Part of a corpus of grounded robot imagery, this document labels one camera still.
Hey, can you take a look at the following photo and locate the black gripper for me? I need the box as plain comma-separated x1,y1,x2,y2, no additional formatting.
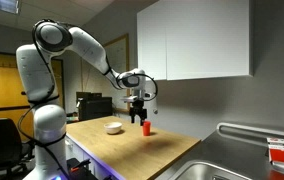
130,99,148,127

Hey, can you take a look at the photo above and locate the orange cup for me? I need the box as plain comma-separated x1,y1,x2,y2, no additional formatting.
142,120,152,137

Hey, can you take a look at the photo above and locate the white bowl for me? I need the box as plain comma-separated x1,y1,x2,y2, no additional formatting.
103,121,123,135

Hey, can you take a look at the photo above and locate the black box appliance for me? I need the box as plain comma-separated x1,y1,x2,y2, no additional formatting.
75,91,114,122

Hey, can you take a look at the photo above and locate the wood framed whiteboard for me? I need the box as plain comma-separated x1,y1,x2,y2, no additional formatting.
102,33,131,113

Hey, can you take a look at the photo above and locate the black controller with orange button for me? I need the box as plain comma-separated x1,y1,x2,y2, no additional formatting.
66,157,93,180

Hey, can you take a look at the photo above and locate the stainless steel sink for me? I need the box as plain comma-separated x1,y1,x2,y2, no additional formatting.
167,160,254,180

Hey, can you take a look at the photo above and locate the yellow door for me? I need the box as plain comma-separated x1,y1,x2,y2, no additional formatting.
0,51,65,141

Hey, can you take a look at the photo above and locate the black office chair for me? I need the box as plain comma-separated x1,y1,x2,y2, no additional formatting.
0,117,35,174

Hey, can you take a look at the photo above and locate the ceiling light panel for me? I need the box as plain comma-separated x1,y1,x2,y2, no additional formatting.
0,0,20,15

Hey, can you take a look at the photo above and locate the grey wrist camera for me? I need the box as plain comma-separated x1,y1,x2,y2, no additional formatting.
120,95,139,103

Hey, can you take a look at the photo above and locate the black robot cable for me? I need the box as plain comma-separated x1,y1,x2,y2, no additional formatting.
17,20,70,180

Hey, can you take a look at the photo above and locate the white wall cabinet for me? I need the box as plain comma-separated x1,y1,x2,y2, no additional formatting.
136,0,251,82

